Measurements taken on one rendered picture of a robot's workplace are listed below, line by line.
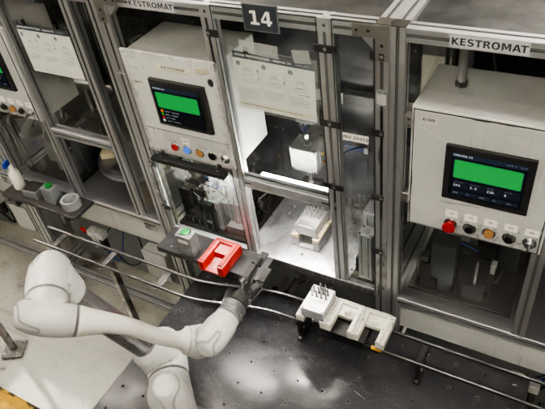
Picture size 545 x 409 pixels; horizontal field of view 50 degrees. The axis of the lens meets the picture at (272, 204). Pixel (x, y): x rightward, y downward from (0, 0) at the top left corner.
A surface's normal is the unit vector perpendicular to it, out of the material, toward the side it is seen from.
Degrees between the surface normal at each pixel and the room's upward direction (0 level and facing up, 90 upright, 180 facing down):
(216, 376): 0
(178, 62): 90
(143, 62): 90
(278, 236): 0
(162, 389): 5
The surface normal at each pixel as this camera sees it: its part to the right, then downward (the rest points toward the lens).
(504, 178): -0.47, 0.62
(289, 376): -0.12, -0.74
